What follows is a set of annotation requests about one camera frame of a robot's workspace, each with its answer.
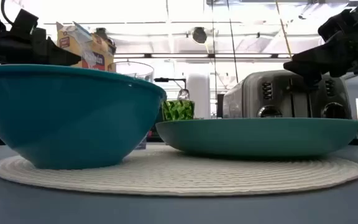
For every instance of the blue deep bowl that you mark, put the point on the blue deep bowl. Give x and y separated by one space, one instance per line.
67 118

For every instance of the black round ceiling camera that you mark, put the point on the black round ceiling camera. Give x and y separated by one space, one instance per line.
199 35

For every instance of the black horizontal bar stand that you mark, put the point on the black horizontal bar stand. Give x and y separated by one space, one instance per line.
169 80

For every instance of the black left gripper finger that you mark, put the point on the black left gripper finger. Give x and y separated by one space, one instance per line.
61 57

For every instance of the stainless steel four-slot toaster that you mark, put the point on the stainless steel four-slot toaster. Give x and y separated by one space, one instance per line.
247 96

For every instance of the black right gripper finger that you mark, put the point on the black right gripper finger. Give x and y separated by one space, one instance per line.
342 25
325 59

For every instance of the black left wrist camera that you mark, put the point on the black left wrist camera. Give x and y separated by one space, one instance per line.
23 23

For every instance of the yellow raisin bran cereal box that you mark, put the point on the yellow raisin bran cereal box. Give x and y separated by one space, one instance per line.
70 40

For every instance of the green faceted cup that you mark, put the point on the green faceted cup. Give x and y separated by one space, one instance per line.
178 110

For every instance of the teal shallow plate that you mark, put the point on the teal shallow plate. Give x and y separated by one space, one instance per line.
259 137

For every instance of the clear glass measuring cup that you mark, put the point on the clear glass measuring cup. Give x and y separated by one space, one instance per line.
135 71

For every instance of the white woven round placemat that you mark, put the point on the white woven round placemat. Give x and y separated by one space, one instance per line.
179 177

